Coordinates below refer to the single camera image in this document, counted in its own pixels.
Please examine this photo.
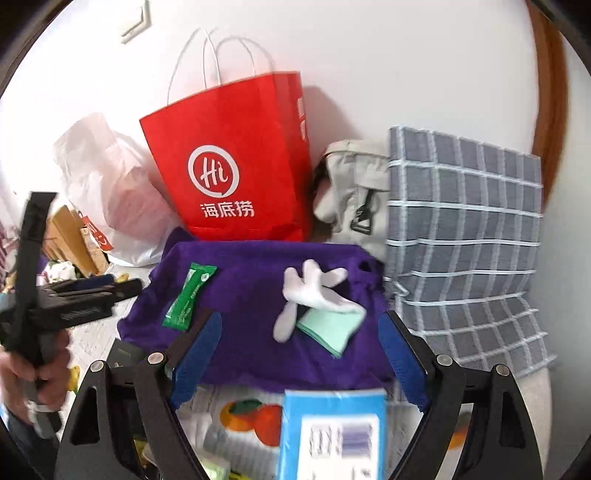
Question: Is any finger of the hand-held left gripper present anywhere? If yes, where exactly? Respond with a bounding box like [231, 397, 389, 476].
[69, 278, 144, 308]
[44, 274, 118, 296]

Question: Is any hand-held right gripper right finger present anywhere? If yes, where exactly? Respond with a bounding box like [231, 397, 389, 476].
[378, 310, 548, 480]

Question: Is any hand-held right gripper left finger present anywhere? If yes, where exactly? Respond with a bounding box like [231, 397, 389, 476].
[54, 308, 223, 480]

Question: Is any mint green cloth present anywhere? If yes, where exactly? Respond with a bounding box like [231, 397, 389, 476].
[295, 308, 363, 358]

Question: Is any purple cloth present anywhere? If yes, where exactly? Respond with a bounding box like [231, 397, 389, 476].
[116, 240, 411, 393]

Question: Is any white glove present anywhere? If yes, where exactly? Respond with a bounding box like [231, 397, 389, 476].
[273, 259, 368, 343]

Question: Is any blue tissue pack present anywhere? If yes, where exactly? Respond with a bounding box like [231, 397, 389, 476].
[276, 388, 387, 480]

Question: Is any person's left forearm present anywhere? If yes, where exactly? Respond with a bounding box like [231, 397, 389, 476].
[0, 406, 61, 480]

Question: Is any person's left hand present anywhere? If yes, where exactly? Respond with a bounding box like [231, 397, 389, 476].
[0, 330, 73, 416]

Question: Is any patterned cardboard box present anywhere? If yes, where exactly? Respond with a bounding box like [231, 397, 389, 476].
[78, 210, 114, 273]

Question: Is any wooden nightstand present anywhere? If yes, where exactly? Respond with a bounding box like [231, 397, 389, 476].
[46, 205, 100, 278]

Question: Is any green packet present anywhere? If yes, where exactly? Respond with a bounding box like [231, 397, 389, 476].
[163, 262, 219, 330]

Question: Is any fruit print bed sheet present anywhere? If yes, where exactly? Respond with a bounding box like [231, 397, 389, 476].
[69, 268, 561, 480]

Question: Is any white plastic bag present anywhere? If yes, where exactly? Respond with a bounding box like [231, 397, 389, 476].
[53, 113, 185, 268]

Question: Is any grey plaid pillow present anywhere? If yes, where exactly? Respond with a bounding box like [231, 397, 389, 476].
[382, 124, 557, 379]

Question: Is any red paper bag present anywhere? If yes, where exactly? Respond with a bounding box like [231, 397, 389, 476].
[139, 28, 311, 243]

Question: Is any beige canvas bag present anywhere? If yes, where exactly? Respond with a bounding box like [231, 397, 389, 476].
[313, 138, 393, 259]

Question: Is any wooden headboard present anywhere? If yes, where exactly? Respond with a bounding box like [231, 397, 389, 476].
[526, 0, 566, 208]

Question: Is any white wall switch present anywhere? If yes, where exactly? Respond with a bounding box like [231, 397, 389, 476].
[121, 0, 151, 44]

